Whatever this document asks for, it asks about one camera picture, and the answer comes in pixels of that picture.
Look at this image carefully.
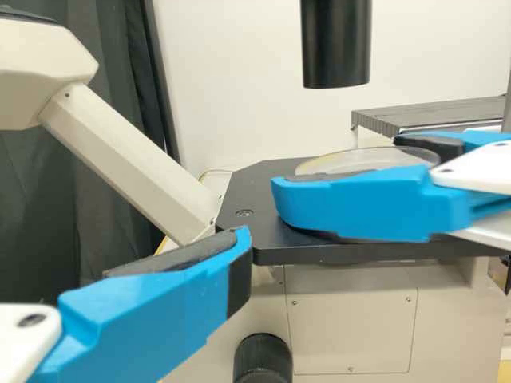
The petri dish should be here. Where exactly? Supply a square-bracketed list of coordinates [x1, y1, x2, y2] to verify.
[285, 145, 442, 243]

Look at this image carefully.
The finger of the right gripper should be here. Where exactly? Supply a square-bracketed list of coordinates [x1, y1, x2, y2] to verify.
[271, 164, 511, 243]

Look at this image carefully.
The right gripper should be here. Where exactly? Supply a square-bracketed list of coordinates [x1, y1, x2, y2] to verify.
[393, 128, 511, 252]

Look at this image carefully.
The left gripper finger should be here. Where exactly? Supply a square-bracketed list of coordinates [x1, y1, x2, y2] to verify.
[30, 224, 254, 383]

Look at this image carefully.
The cream microscope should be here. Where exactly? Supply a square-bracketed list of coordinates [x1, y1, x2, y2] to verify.
[0, 0, 511, 383]

